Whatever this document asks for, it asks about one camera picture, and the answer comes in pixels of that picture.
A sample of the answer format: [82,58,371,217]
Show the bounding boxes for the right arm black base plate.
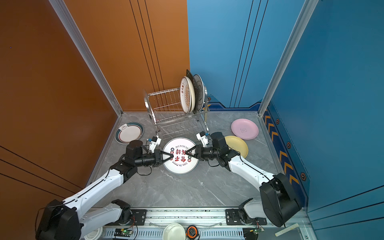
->
[225,209,267,226]

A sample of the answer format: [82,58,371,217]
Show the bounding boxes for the white plate orange sunburst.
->
[180,77,190,113]

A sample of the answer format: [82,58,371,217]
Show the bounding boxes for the black square floral plate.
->
[186,69,198,112]

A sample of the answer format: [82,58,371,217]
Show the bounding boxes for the green circuit board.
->
[113,228,135,239]

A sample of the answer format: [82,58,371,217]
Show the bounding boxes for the white plate green ring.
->
[193,74,208,112]

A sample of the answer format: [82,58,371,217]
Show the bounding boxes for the white plate red characters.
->
[163,138,199,175]

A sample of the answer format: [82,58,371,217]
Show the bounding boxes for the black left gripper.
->
[135,150,174,169]

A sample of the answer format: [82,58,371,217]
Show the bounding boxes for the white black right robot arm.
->
[186,132,302,227]

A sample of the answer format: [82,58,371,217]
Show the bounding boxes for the white plate green maroon rim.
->
[115,122,144,144]

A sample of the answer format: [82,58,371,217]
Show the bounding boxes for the white round lid with label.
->
[84,227,104,240]

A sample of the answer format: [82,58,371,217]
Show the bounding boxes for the silver wire dish rack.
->
[144,88,209,142]

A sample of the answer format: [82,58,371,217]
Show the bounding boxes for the aluminium frame rail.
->
[99,207,317,240]

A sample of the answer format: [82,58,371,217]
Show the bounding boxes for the cream beige round plate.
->
[186,77,196,113]

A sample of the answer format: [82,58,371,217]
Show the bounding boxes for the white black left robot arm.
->
[36,140,173,240]

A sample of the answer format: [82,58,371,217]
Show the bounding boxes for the white round bowl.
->
[162,223,186,240]

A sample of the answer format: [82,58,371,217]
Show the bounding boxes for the orange black tape measure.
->
[186,225,200,240]

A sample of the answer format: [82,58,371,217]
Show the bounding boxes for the small circuit board with wires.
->
[243,226,265,240]

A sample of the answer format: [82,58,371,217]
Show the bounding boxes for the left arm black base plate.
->
[107,209,147,227]

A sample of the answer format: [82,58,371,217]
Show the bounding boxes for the pink round plate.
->
[231,119,259,140]

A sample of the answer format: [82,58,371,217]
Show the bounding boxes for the cream flat stick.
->
[281,223,299,235]

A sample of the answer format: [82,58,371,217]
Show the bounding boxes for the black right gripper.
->
[185,145,221,162]

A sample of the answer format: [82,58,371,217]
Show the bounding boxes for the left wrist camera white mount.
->
[148,137,162,153]

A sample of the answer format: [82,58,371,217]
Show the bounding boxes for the yellow round plate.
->
[225,136,249,158]

